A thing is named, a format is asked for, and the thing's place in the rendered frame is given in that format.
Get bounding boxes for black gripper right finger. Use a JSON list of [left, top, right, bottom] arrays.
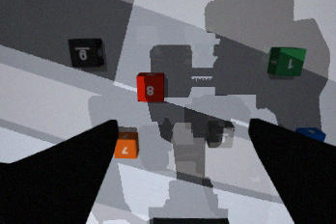
[[248, 119, 336, 224]]

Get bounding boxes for orange block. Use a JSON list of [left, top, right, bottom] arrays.
[[114, 132, 139, 158]]

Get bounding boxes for red block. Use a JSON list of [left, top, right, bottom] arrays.
[[136, 72, 164, 102]]

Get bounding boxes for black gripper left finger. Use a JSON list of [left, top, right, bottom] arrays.
[[0, 120, 119, 224]]

